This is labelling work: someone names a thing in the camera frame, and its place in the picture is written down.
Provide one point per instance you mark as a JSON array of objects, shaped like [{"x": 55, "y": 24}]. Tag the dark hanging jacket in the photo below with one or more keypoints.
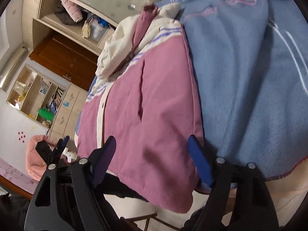
[{"x": 63, "y": 15}]

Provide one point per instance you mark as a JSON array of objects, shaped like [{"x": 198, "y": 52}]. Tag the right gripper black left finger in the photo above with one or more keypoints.
[{"x": 65, "y": 197}]

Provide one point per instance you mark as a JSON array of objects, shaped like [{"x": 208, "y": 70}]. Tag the wooden bookshelf with books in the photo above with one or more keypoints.
[{"x": 33, "y": 92}]

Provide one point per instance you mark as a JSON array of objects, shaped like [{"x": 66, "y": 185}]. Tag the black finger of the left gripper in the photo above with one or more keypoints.
[
  {"x": 56, "y": 153},
  {"x": 65, "y": 141}
]

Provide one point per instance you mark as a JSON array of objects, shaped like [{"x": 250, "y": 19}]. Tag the pink and white hooded jacket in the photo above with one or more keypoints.
[{"x": 145, "y": 95}]

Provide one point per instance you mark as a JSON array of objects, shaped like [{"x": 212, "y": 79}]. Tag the light wood cabinet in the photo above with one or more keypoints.
[{"x": 66, "y": 118}]

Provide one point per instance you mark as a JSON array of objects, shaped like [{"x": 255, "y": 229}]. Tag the blue striped bed sheet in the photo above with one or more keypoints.
[{"x": 250, "y": 65}]

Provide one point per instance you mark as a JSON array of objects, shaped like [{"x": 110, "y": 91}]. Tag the clear plastic storage box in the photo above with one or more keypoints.
[{"x": 97, "y": 31}]

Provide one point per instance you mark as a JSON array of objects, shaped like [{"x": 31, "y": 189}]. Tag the beige knitted cloth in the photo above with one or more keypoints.
[{"x": 86, "y": 30}]

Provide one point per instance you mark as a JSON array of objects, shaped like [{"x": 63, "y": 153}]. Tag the wall air conditioner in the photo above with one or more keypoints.
[{"x": 12, "y": 66}]

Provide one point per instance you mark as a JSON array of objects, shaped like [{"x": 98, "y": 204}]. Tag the blue garment in wardrobe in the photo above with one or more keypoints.
[{"x": 103, "y": 22}]

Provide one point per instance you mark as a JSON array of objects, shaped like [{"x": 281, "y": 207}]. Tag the brown wooden room door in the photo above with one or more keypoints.
[{"x": 67, "y": 59}]

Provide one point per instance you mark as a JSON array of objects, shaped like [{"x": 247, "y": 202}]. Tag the pink hanging puffer jacket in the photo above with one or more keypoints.
[{"x": 73, "y": 10}]

